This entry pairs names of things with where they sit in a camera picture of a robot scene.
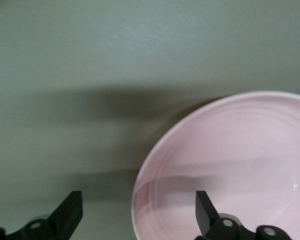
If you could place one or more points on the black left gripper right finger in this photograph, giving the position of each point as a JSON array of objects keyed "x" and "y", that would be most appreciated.
[{"x": 207, "y": 220}]

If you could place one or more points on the pink plate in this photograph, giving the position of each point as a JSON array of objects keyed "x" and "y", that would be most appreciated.
[{"x": 240, "y": 150}]

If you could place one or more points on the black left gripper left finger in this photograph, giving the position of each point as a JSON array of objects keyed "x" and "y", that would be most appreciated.
[{"x": 65, "y": 220}]

